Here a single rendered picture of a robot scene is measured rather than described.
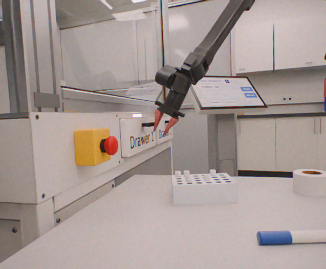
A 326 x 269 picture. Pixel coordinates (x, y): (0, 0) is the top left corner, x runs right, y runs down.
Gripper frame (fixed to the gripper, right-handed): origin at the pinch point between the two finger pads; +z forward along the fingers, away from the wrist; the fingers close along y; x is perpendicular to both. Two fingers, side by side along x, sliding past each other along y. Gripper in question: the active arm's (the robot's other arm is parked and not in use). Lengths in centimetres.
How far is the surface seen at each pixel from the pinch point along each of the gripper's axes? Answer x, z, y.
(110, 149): 36.9, 2.0, 1.2
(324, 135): -275, -52, -152
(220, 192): 34.6, 0.1, -21.5
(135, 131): 8.8, 2.0, 5.3
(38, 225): 48, 16, 3
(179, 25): -169, -78, 56
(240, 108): -83, -25, -27
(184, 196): 36.0, 3.7, -15.8
